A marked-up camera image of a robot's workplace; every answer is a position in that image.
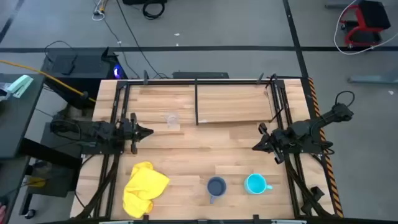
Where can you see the black computer tower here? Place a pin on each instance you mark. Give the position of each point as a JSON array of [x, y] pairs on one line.
[[84, 65]]

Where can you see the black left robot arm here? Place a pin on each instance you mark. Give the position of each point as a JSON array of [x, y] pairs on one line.
[[96, 130]]

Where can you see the black clamp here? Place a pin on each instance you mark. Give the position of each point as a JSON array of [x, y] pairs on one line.
[[260, 78], [145, 77]]

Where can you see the orange black hazard tape strip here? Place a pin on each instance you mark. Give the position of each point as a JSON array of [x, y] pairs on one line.
[[315, 99]]

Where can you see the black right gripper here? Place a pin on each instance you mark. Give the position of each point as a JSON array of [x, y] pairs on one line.
[[280, 140]]

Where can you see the clear plastic cup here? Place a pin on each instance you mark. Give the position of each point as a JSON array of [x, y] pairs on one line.
[[172, 120]]

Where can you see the black aluminium table frame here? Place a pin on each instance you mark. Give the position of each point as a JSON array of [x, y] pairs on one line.
[[119, 102]]

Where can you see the black side table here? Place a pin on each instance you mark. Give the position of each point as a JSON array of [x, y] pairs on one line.
[[15, 124]]

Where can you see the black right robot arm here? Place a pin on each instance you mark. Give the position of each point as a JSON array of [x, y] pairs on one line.
[[311, 127]]

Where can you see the teal mug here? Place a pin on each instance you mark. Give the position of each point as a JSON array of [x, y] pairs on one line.
[[255, 183]]

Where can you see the yellow cloth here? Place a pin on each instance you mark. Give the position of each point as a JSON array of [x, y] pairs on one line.
[[143, 189]]

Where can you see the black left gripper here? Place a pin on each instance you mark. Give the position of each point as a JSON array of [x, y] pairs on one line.
[[129, 130]]

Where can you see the mint green stapler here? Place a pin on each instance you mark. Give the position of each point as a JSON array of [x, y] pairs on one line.
[[20, 85]]

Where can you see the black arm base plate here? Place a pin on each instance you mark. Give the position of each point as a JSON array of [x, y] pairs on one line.
[[99, 151]]

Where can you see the grey-blue mug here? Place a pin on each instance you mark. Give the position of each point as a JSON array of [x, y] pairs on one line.
[[216, 186]]

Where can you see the red and black stool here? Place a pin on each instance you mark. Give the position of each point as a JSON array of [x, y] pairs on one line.
[[373, 14]]

